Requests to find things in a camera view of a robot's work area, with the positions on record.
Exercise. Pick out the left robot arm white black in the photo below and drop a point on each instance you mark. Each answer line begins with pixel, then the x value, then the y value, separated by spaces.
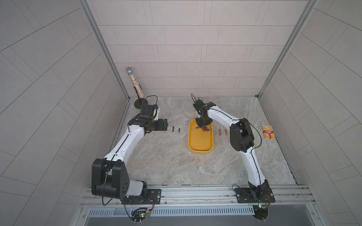
pixel 109 176

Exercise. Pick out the yellow red card pack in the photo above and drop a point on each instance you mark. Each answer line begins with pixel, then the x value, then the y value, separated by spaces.
pixel 268 132

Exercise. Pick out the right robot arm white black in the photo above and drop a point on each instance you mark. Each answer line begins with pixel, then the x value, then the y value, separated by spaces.
pixel 242 140

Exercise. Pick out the circuit board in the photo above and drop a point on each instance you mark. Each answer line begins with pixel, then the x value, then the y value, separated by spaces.
pixel 260 213
pixel 140 214

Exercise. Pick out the microphone on black stand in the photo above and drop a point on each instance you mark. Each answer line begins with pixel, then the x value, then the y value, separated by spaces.
pixel 141 98

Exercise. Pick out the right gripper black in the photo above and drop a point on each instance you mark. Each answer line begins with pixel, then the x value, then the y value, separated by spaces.
pixel 203 121

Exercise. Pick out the right circuit board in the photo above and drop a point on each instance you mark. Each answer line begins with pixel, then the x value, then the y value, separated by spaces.
pixel 260 213

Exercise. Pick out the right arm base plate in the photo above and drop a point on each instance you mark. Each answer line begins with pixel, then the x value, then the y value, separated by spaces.
pixel 254 195

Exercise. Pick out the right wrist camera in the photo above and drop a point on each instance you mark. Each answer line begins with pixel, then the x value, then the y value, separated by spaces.
pixel 199 106

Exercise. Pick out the yellow plastic storage tray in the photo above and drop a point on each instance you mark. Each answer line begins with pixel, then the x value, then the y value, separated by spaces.
pixel 200 141

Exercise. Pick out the left circuit board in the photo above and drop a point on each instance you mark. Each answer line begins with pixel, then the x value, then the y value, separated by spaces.
pixel 140 214

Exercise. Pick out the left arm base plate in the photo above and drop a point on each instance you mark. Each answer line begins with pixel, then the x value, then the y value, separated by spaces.
pixel 152 196

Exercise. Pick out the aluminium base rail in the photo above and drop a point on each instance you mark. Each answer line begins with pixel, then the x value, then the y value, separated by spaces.
pixel 226 195

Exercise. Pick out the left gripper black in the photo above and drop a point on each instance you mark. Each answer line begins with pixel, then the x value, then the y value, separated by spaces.
pixel 161 124

